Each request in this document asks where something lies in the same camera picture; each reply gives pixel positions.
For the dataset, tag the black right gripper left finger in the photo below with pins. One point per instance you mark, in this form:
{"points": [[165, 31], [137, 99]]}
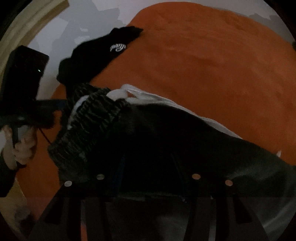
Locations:
{"points": [[62, 218]]}

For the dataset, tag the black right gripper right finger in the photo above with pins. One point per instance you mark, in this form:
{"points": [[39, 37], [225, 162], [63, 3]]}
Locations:
{"points": [[217, 214]]}

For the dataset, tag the dark green pants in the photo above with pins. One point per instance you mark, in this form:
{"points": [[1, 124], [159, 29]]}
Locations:
{"points": [[145, 147]]}

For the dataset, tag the person's left hand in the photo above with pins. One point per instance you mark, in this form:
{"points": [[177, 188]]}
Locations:
{"points": [[23, 151]]}

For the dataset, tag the black garment with white script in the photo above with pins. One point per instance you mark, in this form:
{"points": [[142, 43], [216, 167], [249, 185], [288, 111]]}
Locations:
{"points": [[91, 57]]}

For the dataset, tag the orange fleece blanket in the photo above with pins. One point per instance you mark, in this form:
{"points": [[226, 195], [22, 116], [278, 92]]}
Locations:
{"points": [[218, 64]]}

